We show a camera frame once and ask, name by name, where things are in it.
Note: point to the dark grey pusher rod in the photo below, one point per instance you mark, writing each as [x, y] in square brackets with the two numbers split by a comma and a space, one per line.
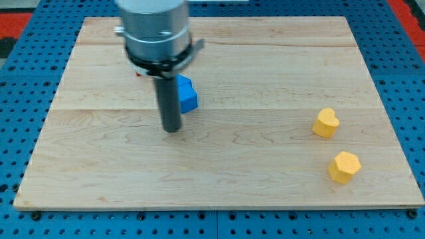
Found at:
[169, 104]

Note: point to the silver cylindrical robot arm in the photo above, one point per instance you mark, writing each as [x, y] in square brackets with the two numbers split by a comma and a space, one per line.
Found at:
[159, 44]

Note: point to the blue block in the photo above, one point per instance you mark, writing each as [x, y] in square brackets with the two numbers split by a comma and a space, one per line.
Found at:
[188, 97]

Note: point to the wooden board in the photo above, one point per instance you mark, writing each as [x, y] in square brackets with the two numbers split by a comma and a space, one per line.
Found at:
[249, 145]

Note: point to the yellow heart block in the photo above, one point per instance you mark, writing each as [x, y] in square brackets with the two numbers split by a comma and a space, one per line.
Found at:
[326, 123]

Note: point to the yellow hexagon block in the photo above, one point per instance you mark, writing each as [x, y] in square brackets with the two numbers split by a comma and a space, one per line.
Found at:
[343, 167]

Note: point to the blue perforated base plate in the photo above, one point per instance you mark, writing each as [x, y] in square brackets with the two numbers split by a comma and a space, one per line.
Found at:
[33, 69]

